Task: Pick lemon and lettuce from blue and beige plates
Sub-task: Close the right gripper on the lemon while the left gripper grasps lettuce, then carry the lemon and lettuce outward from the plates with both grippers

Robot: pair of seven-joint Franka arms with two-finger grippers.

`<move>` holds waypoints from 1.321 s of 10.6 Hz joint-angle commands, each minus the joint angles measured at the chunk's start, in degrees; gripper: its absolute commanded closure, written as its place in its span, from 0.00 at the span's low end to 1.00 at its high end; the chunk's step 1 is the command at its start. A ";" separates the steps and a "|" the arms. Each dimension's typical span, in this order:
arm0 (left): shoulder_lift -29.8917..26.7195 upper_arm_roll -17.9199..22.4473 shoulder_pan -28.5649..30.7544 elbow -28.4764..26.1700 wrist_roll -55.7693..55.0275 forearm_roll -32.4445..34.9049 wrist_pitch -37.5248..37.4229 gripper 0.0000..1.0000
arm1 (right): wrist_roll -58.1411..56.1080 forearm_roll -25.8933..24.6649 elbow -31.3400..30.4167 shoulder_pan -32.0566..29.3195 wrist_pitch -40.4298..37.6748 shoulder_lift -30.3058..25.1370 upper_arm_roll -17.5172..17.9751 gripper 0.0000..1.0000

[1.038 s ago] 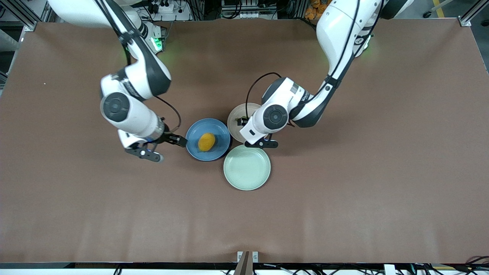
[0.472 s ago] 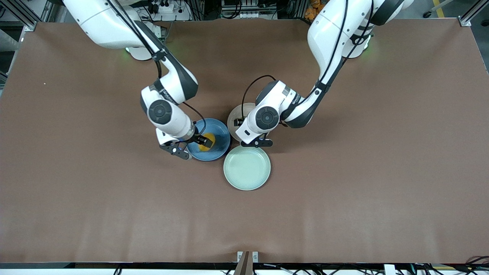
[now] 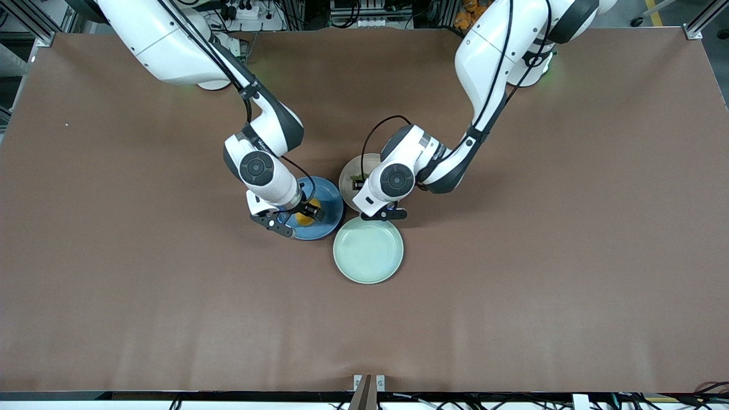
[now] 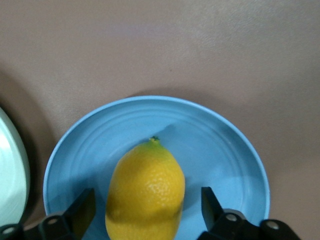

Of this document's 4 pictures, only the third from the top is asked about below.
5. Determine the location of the yellow lemon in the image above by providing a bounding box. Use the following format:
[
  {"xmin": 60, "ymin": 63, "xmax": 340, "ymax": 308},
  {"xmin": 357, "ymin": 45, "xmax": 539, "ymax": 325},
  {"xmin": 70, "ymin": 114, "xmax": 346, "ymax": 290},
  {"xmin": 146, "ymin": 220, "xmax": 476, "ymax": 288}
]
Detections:
[{"xmin": 295, "ymin": 198, "xmax": 321, "ymax": 227}]

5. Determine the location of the beige plate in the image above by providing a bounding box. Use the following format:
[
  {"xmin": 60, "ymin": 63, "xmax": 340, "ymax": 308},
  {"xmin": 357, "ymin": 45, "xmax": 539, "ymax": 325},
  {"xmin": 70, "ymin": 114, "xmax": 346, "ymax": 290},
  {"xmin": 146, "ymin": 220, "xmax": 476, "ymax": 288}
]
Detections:
[{"xmin": 339, "ymin": 153, "xmax": 382, "ymax": 212}]

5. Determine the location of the blue plate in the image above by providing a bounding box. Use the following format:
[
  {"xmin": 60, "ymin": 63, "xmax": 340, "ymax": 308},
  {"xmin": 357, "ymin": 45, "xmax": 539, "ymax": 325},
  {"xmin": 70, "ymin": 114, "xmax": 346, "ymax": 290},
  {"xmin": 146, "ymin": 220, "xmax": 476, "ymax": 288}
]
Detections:
[{"xmin": 277, "ymin": 176, "xmax": 345, "ymax": 241}]

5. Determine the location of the mint green plate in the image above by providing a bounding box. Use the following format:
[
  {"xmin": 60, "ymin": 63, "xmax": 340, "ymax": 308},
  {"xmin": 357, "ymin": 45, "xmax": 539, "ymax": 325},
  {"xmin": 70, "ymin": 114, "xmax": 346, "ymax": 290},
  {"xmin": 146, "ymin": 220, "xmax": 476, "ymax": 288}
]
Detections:
[{"xmin": 333, "ymin": 218, "xmax": 404, "ymax": 284}]

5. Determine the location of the orange objects pile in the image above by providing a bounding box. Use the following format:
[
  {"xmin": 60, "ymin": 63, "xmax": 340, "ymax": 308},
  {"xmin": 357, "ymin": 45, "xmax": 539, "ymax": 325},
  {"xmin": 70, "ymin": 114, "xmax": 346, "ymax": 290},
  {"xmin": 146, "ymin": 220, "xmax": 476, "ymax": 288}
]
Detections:
[{"xmin": 456, "ymin": 0, "xmax": 492, "ymax": 32}]

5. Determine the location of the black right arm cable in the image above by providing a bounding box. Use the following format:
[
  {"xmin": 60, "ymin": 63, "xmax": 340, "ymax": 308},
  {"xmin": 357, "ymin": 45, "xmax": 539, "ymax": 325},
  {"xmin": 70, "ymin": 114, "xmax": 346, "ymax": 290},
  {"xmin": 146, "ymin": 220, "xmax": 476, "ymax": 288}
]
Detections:
[{"xmin": 158, "ymin": 0, "xmax": 317, "ymax": 200}]

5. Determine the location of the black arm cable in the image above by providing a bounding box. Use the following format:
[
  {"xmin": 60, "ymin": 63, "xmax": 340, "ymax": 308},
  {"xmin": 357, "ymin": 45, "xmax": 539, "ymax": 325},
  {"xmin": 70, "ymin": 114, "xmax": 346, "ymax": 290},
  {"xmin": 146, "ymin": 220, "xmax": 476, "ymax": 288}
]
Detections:
[
  {"xmin": 158, "ymin": 0, "xmax": 317, "ymax": 200},
  {"xmin": 361, "ymin": 0, "xmax": 553, "ymax": 177}
]

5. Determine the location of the brown camera mount post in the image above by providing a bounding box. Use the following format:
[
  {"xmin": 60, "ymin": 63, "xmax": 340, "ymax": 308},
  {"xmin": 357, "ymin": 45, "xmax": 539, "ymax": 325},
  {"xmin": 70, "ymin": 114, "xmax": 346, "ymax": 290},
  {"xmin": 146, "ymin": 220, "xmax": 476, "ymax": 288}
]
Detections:
[{"xmin": 349, "ymin": 375, "xmax": 378, "ymax": 410}]

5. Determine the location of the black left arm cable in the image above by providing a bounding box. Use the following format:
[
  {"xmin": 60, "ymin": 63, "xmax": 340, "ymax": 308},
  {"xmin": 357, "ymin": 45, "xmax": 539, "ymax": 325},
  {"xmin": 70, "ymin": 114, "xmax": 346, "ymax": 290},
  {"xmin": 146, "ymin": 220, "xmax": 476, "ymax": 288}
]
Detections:
[{"xmin": 361, "ymin": 0, "xmax": 553, "ymax": 177}]

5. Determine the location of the aluminium frame profile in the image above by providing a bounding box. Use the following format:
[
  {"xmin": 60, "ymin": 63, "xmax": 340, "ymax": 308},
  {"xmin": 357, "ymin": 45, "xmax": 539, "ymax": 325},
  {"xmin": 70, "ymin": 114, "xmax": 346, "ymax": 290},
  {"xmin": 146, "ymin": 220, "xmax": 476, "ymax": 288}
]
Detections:
[
  {"xmin": 683, "ymin": 0, "xmax": 729, "ymax": 40},
  {"xmin": 0, "ymin": 0, "xmax": 75, "ymax": 49}
]

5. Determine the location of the black cable bundle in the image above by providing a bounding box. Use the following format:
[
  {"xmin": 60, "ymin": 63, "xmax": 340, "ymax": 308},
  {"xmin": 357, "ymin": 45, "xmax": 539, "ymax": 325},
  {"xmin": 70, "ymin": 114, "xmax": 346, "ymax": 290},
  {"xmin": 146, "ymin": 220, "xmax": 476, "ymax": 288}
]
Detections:
[{"xmin": 626, "ymin": 380, "xmax": 729, "ymax": 410}]

